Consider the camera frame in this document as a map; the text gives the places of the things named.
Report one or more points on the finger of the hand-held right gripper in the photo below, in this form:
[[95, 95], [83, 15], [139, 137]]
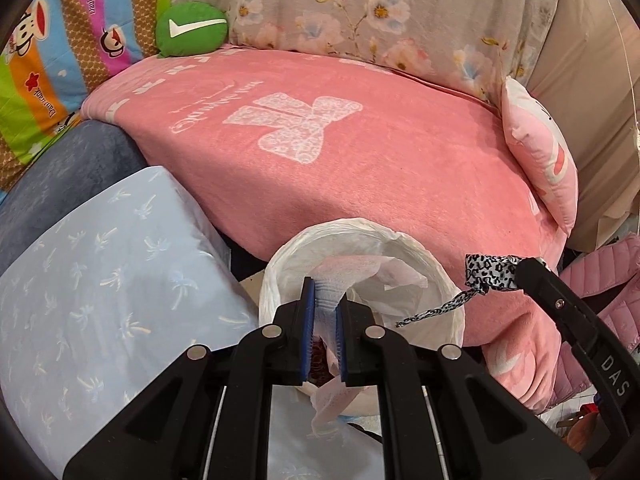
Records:
[[565, 305]]

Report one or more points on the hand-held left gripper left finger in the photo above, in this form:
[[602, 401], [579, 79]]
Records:
[[307, 332]]

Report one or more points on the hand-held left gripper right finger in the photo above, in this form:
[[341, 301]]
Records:
[[341, 347]]

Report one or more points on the pinkish white tissue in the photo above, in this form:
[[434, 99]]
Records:
[[327, 310]]

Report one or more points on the leopard print hair band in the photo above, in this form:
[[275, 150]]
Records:
[[487, 271]]

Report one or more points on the bin with white bag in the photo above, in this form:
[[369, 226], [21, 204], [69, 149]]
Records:
[[425, 260]]

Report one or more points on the pink padded jacket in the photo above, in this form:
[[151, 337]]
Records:
[[607, 280]]

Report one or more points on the small pink pillow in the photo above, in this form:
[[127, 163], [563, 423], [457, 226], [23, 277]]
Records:
[[540, 150]]

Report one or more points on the pink blanket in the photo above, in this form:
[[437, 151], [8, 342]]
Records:
[[350, 170]]

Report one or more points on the light blue patterned pillow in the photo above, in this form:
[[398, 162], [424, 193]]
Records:
[[115, 310]]

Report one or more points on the blue-grey pillow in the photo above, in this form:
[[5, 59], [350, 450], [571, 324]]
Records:
[[65, 180]]

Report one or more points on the green round cushion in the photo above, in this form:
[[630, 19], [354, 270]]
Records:
[[192, 30]]

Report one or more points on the floral grey quilt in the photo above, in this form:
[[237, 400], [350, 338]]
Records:
[[375, 5]]

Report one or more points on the colourful monkey print quilt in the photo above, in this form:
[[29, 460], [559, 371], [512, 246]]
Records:
[[65, 50]]

